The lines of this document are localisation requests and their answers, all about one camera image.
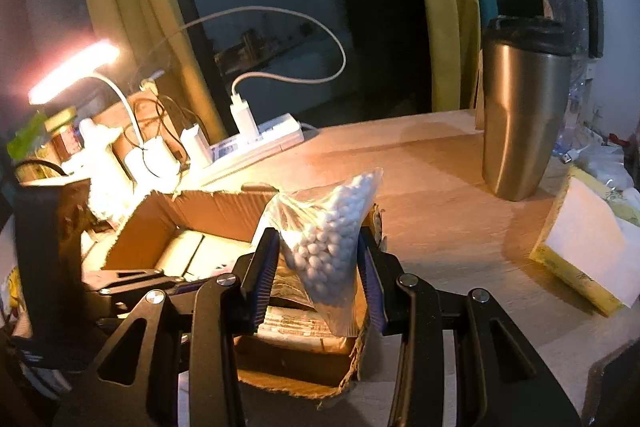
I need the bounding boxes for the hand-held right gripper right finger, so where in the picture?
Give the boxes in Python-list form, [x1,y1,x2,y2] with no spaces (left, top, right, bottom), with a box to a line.
[357,227,583,427]

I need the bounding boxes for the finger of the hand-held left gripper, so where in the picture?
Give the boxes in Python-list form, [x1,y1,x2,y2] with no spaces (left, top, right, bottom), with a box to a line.
[82,268,213,304]

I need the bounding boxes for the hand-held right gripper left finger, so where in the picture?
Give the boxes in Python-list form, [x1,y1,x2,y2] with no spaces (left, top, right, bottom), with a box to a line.
[52,227,281,427]

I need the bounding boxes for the bag of white cotton balls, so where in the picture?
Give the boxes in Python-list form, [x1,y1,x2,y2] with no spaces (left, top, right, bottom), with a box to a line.
[254,167,386,339]

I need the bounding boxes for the brown cardboard box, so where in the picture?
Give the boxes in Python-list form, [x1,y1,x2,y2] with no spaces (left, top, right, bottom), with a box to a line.
[80,187,387,409]

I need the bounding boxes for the printed flat packet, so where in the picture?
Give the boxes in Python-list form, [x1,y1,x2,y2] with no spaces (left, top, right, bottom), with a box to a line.
[254,301,352,352]

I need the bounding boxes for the jar with yellow lid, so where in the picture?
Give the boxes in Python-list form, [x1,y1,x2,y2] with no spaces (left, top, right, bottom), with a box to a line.
[44,106,84,164]

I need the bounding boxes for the green plastic packet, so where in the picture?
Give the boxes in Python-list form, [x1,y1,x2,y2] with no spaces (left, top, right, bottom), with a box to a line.
[6,111,52,164]

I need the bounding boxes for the white plastic bottle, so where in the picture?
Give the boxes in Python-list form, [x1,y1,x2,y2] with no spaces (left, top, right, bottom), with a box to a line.
[76,117,127,219]

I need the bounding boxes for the white power strip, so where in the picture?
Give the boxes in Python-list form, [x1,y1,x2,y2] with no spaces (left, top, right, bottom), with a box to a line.
[200,113,306,188]

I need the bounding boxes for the white desk lamp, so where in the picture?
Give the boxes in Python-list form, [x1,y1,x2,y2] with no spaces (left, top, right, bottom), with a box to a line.
[27,38,182,180]

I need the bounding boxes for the yellow tissue pack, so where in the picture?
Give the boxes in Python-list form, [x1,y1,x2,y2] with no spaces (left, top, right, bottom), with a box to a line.
[529,166,640,319]

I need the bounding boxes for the steel tumbler with black lid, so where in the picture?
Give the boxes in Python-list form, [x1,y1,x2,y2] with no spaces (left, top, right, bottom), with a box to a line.
[480,17,581,202]

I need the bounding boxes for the wide yellow curtain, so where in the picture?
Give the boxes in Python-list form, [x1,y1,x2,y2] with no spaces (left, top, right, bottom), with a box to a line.
[79,0,227,144]

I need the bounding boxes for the clear plastic bag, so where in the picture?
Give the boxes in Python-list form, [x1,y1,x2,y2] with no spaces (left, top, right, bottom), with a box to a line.
[564,126,637,194]

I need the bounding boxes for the narrow yellow curtain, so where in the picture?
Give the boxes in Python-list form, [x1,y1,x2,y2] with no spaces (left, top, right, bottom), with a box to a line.
[397,0,484,114]

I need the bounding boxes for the clear water bottle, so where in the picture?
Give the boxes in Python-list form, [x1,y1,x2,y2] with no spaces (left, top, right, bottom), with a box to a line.
[541,0,592,148]

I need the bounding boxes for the white charger with black cable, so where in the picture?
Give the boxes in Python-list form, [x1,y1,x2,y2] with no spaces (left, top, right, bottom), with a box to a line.
[180,123,214,168]

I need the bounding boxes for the black cables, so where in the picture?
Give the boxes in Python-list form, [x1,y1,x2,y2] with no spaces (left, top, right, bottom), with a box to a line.
[134,94,202,178]

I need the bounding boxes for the white charging cable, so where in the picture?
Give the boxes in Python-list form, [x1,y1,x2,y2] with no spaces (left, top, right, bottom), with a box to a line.
[149,5,347,108]

